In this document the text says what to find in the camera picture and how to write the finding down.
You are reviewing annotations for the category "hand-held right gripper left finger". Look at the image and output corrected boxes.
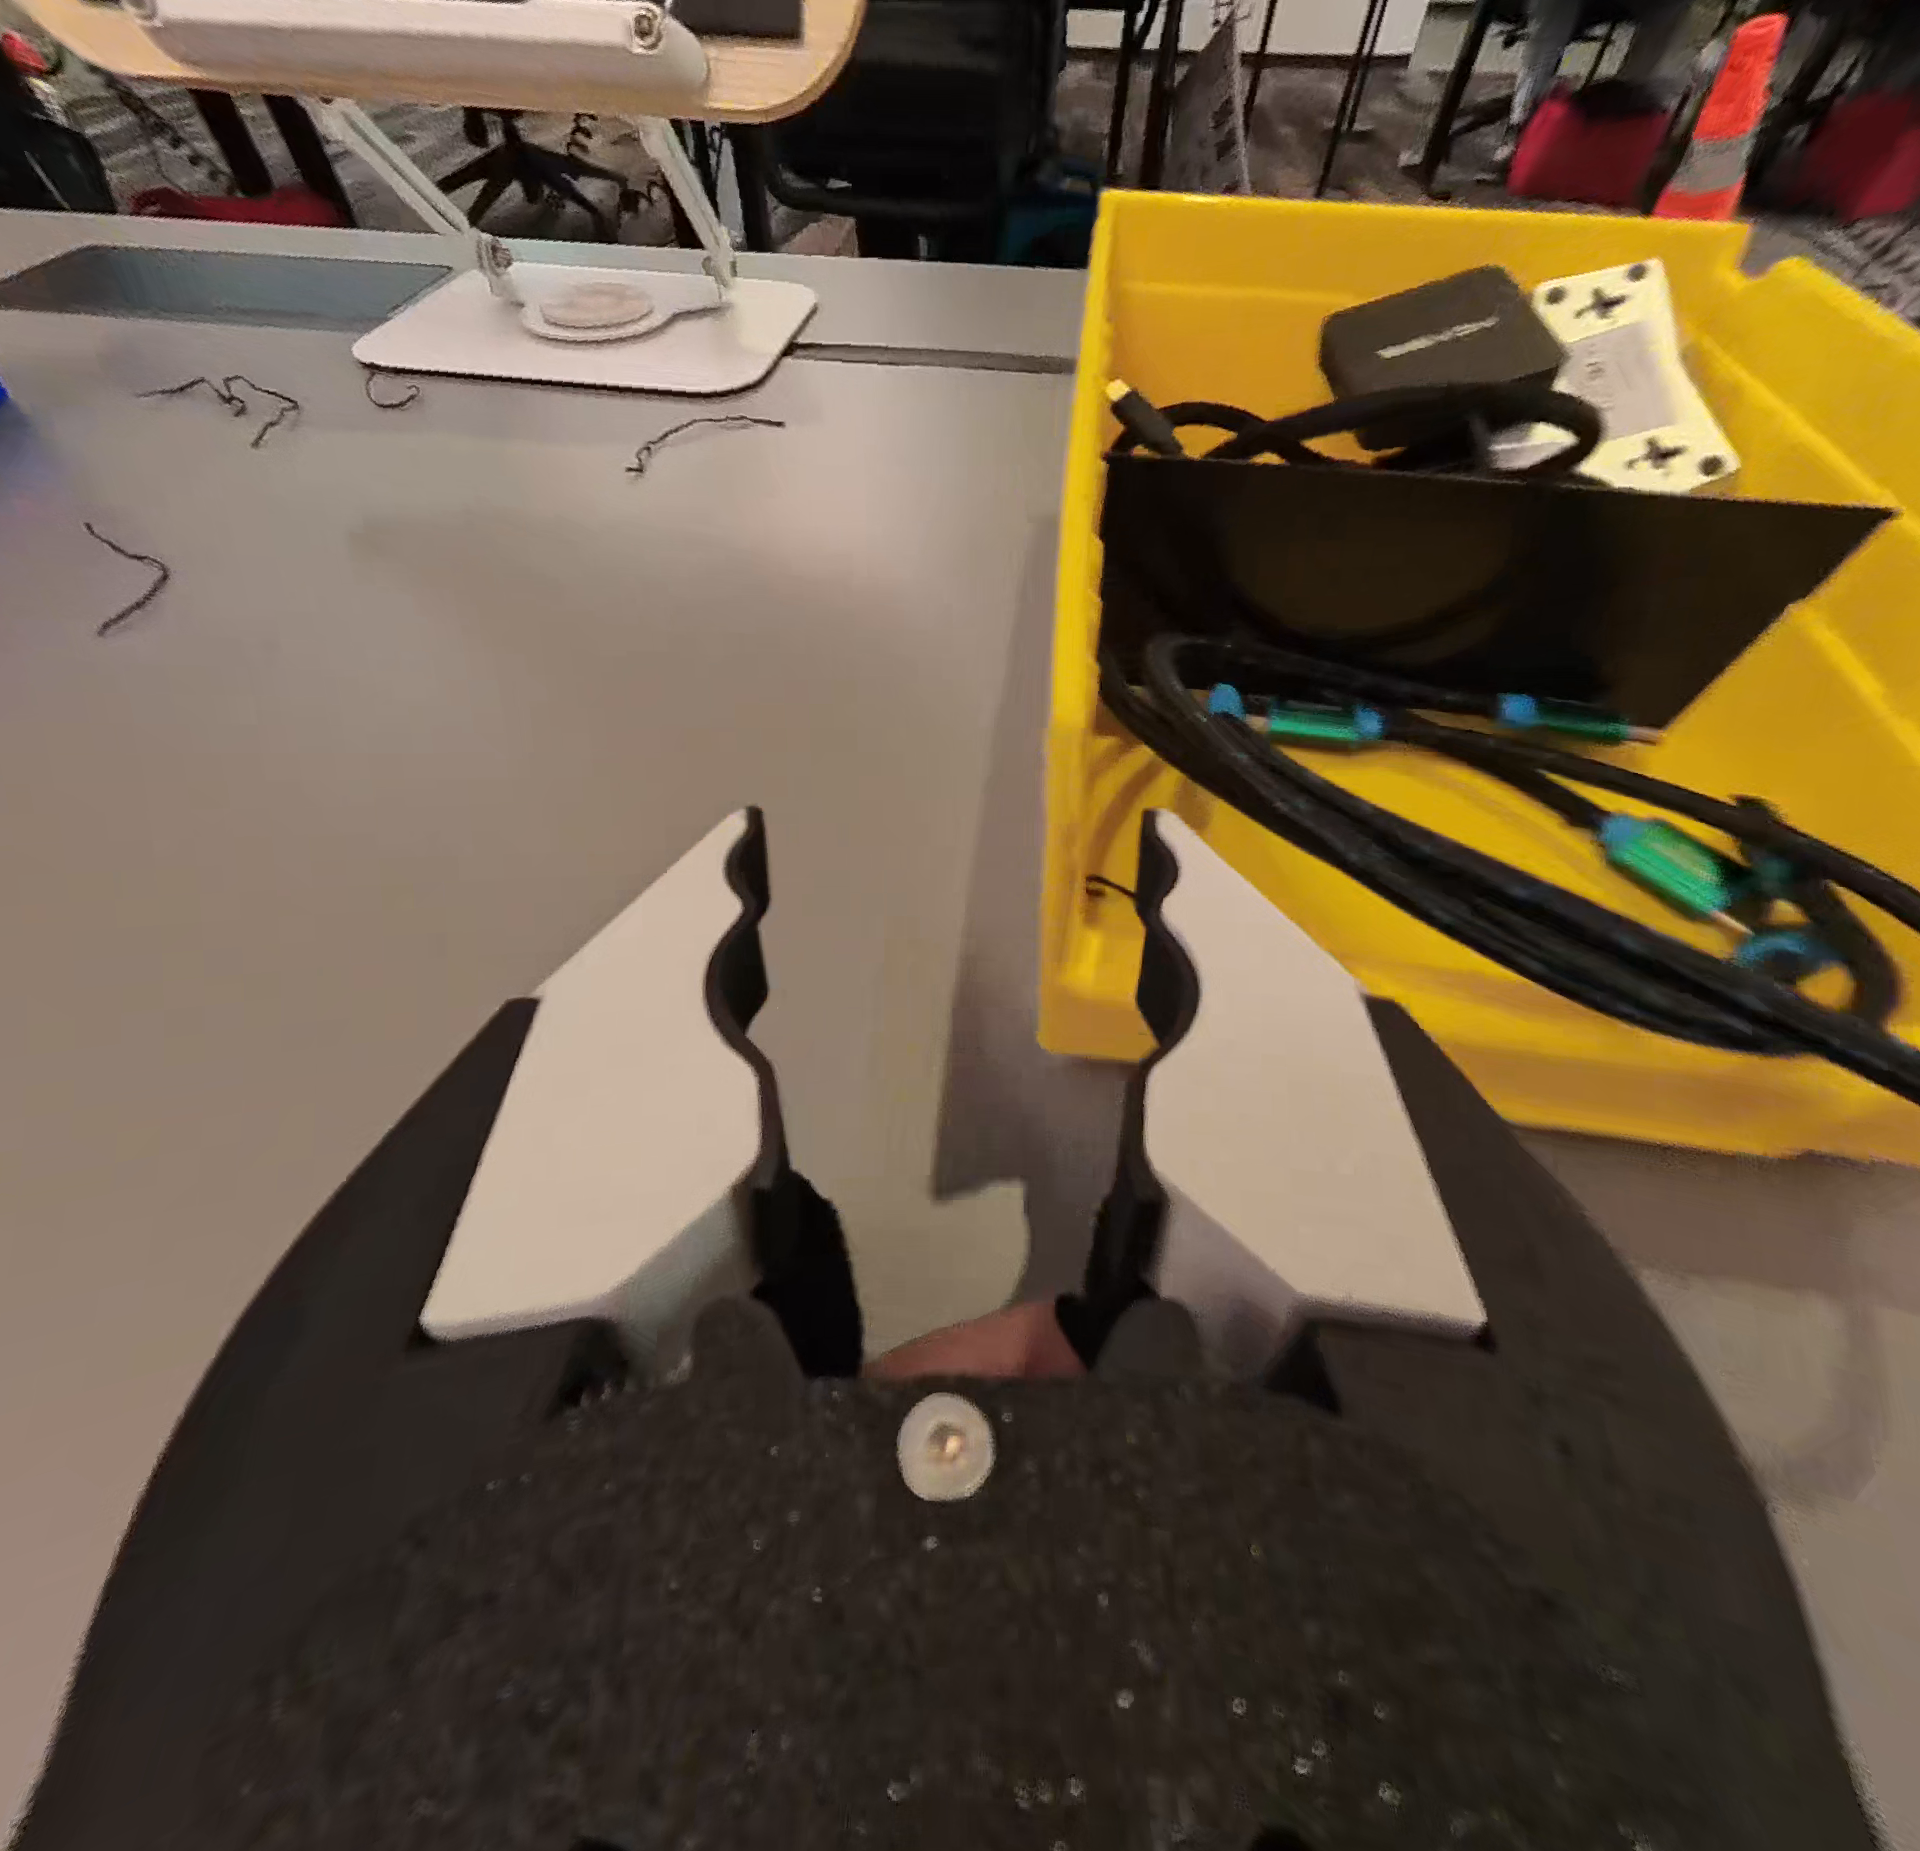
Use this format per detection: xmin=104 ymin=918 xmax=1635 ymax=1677
xmin=422 ymin=805 xmax=867 ymax=1379

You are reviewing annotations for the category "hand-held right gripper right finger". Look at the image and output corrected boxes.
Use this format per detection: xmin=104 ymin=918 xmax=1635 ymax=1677
xmin=1053 ymin=810 xmax=1490 ymax=1385

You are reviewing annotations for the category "black switch cable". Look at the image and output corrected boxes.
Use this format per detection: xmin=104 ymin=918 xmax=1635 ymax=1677
xmin=1186 ymin=389 xmax=1608 ymax=477

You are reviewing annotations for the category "black adapter block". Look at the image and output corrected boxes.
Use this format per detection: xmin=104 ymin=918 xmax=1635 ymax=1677
xmin=1321 ymin=264 xmax=1569 ymax=412

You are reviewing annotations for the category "black hdmi switch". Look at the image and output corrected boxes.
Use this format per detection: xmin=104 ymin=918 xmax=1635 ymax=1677
xmin=1531 ymin=258 xmax=1741 ymax=497

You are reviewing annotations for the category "yellow plastic bin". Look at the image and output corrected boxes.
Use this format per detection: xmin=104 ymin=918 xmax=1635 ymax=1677
xmin=1038 ymin=191 xmax=1920 ymax=1167

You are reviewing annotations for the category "black bin divider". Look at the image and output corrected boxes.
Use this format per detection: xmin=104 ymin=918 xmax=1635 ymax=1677
xmin=1100 ymin=455 xmax=1897 ymax=728

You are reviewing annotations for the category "long wavy black thread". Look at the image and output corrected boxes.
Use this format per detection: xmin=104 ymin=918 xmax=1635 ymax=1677
xmin=626 ymin=414 xmax=787 ymax=477

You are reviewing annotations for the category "bent black thread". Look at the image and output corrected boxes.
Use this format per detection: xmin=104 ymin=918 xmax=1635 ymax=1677
xmin=86 ymin=523 xmax=172 ymax=639

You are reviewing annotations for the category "tangled black thread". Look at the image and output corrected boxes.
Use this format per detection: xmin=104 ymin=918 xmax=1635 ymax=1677
xmin=140 ymin=373 xmax=303 ymax=451

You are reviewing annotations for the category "red bag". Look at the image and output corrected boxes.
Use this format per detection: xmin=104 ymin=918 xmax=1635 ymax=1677
xmin=1802 ymin=88 xmax=1920 ymax=225
xmin=1508 ymin=83 xmax=1673 ymax=211

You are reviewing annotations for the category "white patterned hanging bag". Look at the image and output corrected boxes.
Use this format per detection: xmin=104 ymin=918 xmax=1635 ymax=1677
xmin=1170 ymin=13 xmax=1254 ymax=194

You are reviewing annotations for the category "black office chair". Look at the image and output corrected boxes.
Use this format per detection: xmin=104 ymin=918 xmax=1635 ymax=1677
xmin=780 ymin=0 xmax=1099 ymax=263

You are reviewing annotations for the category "orange traffic cone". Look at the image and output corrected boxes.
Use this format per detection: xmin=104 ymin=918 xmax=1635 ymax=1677
xmin=1653 ymin=13 xmax=1790 ymax=221

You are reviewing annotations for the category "wooden-framed black book stand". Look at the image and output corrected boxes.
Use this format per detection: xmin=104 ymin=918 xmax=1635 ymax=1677
xmin=0 ymin=0 xmax=873 ymax=395

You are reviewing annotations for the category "black usb cable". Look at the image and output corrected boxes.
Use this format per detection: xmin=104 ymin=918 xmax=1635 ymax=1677
xmin=1106 ymin=380 xmax=1201 ymax=462

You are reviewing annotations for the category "grey desk cable flap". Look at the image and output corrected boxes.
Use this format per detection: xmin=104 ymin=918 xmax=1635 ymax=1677
xmin=0 ymin=247 xmax=453 ymax=334

